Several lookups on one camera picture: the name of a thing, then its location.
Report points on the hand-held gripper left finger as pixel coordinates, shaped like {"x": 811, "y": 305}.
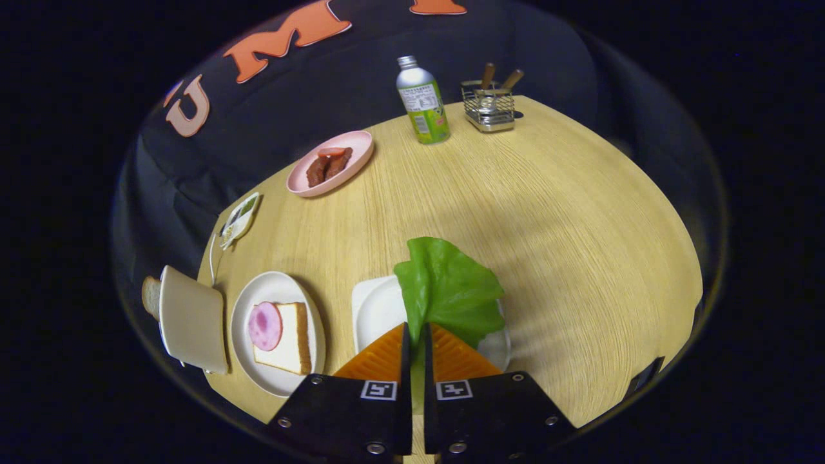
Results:
{"x": 406, "y": 361}

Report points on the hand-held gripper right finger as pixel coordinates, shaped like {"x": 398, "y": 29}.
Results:
{"x": 427, "y": 361}

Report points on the green lettuce leaf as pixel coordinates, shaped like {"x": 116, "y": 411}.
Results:
{"x": 445, "y": 283}

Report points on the toasted bread slice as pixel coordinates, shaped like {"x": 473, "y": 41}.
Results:
{"x": 151, "y": 296}

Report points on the white square plate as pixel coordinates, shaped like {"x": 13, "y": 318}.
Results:
{"x": 377, "y": 309}

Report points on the white bread slice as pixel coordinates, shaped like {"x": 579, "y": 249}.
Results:
{"x": 290, "y": 341}

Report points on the pink ham slice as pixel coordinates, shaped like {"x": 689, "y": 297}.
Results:
{"x": 264, "y": 325}

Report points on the white round plate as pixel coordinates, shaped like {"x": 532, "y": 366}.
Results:
{"x": 271, "y": 290}

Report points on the red-brown meat strip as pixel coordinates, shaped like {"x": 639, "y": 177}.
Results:
{"x": 317, "y": 173}
{"x": 338, "y": 164}

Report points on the white toaster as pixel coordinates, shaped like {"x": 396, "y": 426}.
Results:
{"x": 193, "y": 319}

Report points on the white compartment dish with beans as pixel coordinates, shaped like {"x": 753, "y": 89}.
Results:
{"x": 238, "y": 222}

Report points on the pink plate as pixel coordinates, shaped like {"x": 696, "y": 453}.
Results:
{"x": 358, "y": 145}

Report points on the red round food slice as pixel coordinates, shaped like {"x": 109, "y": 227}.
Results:
{"x": 330, "y": 152}

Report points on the metal bottle with green label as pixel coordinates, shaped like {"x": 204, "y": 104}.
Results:
{"x": 422, "y": 103}

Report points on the black backdrop cloth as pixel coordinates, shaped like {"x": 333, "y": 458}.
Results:
{"x": 290, "y": 96}

